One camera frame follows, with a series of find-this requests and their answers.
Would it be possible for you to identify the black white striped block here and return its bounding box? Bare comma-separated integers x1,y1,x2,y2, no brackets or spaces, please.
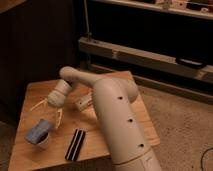
65,129,86,161

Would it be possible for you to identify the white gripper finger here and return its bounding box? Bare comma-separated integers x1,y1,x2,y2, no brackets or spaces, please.
30,98,48,111
55,108,63,129

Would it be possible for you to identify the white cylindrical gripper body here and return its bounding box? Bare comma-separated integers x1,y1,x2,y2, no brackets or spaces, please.
47,79,72,107

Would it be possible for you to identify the wooden shelf unit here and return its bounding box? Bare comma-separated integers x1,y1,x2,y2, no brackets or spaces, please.
79,0,213,95

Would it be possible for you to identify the black handle on shelf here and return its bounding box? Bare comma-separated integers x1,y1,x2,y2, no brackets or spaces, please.
175,58,207,69

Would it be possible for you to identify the black cable on floor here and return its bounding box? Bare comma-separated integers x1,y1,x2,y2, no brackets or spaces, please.
199,146,213,171

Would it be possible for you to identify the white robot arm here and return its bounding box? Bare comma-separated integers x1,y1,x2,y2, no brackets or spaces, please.
45,66,162,171

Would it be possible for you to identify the wooden table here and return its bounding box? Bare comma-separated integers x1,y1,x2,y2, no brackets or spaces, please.
7,70,161,171

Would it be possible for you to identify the small wooden block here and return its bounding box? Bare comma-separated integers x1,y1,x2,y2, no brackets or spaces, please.
75,94,92,111

